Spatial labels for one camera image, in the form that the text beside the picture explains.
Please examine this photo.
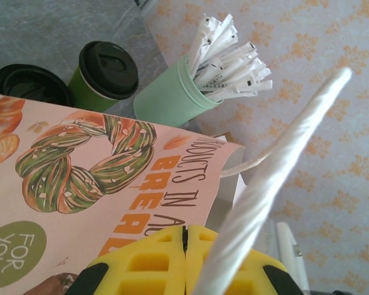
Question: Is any black cup lid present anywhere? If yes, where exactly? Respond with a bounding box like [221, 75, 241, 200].
[79, 41, 140, 101]

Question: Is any green paper coffee cup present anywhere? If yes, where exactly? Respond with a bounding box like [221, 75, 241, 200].
[68, 41, 140, 113]

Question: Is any mint green straw holder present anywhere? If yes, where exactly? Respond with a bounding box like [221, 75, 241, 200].
[133, 54, 222, 127]

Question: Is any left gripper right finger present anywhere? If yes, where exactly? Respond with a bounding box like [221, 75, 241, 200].
[186, 225, 308, 295]

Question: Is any printed paper bag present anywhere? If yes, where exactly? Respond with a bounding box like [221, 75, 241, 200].
[0, 67, 353, 295]

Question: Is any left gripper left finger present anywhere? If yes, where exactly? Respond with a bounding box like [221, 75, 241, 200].
[69, 225, 188, 295]

